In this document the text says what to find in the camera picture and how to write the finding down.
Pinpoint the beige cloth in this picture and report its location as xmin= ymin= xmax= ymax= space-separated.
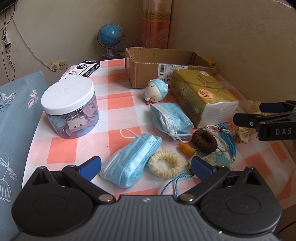
xmin=231 ymin=100 xmax=262 ymax=144

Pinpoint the cream knitted scrunchie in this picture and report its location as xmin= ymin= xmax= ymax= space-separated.
xmin=148 ymin=151 xmax=184 ymax=179

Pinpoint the brown scrunchie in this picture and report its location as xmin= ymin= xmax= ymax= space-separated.
xmin=192 ymin=129 xmax=218 ymax=154

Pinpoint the blue face mask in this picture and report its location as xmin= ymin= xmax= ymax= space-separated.
xmin=150 ymin=102 xmax=194 ymax=144
xmin=99 ymin=128 xmax=162 ymax=188

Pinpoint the orange small toy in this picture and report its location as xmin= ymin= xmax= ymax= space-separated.
xmin=179 ymin=143 xmax=197 ymax=158

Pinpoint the yellow tissue pack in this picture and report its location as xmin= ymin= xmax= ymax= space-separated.
xmin=170 ymin=69 xmax=239 ymax=128

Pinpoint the yellow toy car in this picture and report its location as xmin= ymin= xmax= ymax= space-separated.
xmin=203 ymin=58 xmax=218 ymax=74

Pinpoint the clear jar white lid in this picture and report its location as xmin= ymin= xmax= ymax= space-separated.
xmin=41 ymin=76 xmax=99 ymax=139

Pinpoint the checkered tablecloth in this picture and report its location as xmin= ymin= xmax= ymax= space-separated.
xmin=23 ymin=60 xmax=295 ymax=209

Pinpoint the blue hat plush figurine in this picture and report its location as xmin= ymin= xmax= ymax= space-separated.
xmin=142 ymin=79 xmax=169 ymax=105

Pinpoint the blue floral pillow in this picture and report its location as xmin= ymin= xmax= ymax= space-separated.
xmin=0 ymin=72 xmax=47 ymax=240

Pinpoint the black white small box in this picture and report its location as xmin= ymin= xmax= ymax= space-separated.
xmin=59 ymin=60 xmax=100 ymax=81

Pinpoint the cardboard box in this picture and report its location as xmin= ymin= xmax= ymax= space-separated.
xmin=125 ymin=47 xmax=215 ymax=88

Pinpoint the orange patterned curtain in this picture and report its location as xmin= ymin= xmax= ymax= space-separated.
xmin=142 ymin=0 xmax=172 ymax=49

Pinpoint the blue desk globe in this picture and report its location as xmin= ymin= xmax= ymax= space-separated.
xmin=97 ymin=24 xmax=125 ymax=60

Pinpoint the hanging power strip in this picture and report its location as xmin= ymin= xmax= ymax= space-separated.
xmin=3 ymin=30 xmax=11 ymax=48

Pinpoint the wall power socket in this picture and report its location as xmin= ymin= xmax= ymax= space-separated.
xmin=51 ymin=60 xmax=68 ymax=71

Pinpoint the white wall cable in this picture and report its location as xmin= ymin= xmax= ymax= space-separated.
xmin=9 ymin=14 xmax=56 ymax=72

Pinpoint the wall television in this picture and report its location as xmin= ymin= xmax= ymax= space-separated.
xmin=0 ymin=0 xmax=19 ymax=13

